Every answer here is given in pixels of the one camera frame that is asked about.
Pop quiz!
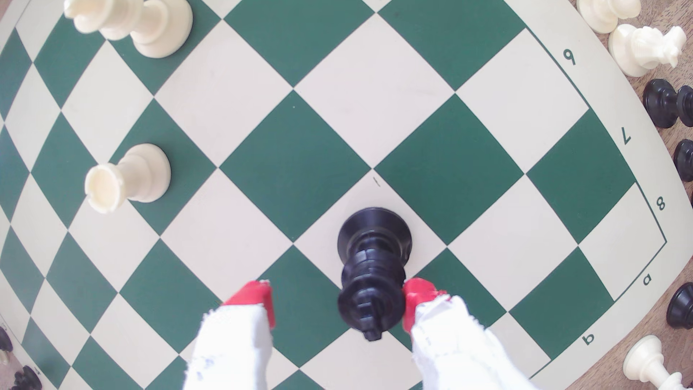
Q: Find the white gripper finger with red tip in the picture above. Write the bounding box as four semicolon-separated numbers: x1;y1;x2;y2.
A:
403;278;537;390
184;280;276;390

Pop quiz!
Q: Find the black chess king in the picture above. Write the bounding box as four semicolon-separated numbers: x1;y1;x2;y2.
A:
337;207;413;342

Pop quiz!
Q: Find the white chess pawn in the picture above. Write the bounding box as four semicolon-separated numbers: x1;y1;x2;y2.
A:
622;334;686;390

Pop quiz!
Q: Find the green and white chess mat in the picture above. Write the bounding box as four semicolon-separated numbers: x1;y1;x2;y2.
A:
0;0;693;390

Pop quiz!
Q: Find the white chess rook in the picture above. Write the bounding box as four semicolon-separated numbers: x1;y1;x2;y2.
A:
84;143;172;214

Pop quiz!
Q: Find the black chess pawn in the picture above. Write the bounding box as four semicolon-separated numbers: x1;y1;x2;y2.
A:
642;78;693;130

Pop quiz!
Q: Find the white chess queen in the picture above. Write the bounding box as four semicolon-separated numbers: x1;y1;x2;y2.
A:
63;0;194;59

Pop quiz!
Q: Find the white chess knight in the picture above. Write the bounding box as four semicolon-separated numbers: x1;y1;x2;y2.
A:
607;24;688;78

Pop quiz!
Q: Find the white chess piece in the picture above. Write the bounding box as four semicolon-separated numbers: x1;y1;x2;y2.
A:
576;0;643;35

